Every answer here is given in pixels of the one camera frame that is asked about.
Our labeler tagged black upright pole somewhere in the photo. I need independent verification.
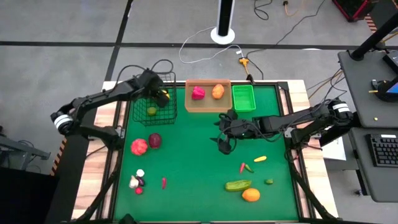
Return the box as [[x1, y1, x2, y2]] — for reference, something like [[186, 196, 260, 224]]
[[350, 11, 398, 62]]

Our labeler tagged grey metal stand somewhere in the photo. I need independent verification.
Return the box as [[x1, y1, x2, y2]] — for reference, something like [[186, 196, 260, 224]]
[[0, 126, 52, 170]]

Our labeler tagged black desk device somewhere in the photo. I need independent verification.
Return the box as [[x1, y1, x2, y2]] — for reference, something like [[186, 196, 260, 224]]
[[369, 76, 398, 103]]

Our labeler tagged black keyboard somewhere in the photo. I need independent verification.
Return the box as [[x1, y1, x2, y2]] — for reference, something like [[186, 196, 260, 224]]
[[366, 133, 398, 168]]

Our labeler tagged dark red apple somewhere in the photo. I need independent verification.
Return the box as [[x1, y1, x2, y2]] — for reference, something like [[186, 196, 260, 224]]
[[148, 133, 162, 149]]

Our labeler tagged white floor cable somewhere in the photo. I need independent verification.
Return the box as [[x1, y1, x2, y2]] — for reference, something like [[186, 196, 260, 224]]
[[178, 26, 244, 65]]

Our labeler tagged orange translucent plastic bin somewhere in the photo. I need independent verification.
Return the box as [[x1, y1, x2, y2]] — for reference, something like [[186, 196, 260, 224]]
[[185, 79, 233, 113]]

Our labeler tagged small green plastic basket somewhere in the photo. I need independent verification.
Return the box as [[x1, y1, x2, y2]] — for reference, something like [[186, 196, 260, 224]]
[[232, 85, 257, 113]]

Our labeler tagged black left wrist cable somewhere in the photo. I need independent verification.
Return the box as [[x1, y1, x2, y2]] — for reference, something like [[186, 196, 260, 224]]
[[116, 58, 175, 83]]

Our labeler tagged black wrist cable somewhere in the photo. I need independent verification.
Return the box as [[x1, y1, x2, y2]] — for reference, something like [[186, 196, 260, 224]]
[[116, 58, 175, 83], [216, 123, 239, 154]]

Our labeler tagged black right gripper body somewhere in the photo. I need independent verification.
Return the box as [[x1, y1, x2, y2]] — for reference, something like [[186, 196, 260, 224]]
[[218, 109, 251, 156]]

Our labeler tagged black cable bundle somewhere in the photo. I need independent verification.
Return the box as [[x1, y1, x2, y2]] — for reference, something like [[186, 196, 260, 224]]
[[306, 70, 351, 121]]

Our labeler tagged orange peach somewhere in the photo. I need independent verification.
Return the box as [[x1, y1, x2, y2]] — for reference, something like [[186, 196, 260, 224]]
[[211, 83, 225, 100]]

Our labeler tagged white paper sheet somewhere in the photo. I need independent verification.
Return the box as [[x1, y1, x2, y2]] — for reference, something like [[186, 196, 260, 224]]
[[322, 136, 347, 161]]

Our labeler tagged black looped floor cable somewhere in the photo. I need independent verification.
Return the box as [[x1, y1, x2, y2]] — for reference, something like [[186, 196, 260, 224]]
[[253, 0, 274, 21]]

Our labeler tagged long orange cable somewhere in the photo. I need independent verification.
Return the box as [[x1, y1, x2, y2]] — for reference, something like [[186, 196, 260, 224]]
[[307, 68, 343, 100]]

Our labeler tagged yellow power plug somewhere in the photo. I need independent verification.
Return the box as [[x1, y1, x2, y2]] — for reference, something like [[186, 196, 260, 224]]
[[238, 57, 251, 75]]

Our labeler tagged dark floor box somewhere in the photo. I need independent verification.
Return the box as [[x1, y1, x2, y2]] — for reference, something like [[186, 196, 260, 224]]
[[0, 167, 60, 224]]

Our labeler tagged yellow-orange mango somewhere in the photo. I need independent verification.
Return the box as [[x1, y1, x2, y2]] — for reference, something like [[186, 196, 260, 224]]
[[241, 187, 261, 203]]

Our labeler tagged orange floor cable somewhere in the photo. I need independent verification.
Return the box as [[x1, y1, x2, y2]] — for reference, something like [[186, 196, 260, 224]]
[[282, 0, 304, 17]]

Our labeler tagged green cucumber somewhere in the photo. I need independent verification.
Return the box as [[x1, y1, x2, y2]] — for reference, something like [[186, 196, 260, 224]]
[[224, 179, 252, 192]]

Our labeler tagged black post with hazard stripes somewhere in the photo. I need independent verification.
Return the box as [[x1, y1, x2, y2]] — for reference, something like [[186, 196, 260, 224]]
[[45, 98, 100, 224]]

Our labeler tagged black and white tower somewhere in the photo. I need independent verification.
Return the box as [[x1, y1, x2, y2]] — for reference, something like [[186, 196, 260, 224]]
[[210, 0, 236, 45]]

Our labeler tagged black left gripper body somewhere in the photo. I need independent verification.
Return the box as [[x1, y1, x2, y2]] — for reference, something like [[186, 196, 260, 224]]
[[137, 68, 170, 108]]

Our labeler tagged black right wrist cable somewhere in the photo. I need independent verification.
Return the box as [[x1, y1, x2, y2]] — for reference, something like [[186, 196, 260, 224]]
[[216, 123, 239, 154]]

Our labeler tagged black wire basket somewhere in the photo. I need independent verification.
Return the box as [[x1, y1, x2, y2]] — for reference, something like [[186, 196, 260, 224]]
[[132, 72, 178, 126]]

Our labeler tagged grey desk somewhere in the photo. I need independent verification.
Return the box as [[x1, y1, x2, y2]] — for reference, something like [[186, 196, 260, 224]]
[[338, 49, 398, 203]]

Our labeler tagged red and black crate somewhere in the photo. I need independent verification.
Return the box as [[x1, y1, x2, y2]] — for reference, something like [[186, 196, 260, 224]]
[[331, 0, 379, 22]]

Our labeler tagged green felt table mat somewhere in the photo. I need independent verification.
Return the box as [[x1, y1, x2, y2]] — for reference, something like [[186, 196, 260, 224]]
[[113, 85, 300, 222]]

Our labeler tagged black aluminium table frame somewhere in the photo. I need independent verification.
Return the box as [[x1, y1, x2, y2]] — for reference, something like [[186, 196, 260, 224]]
[[73, 81, 338, 224]]

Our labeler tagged black diagonal post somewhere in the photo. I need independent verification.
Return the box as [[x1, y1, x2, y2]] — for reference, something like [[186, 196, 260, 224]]
[[319, 123, 361, 147]]

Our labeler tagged black laptop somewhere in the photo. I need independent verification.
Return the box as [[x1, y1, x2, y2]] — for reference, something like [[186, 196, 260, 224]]
[[382, 51, 398, 75]]

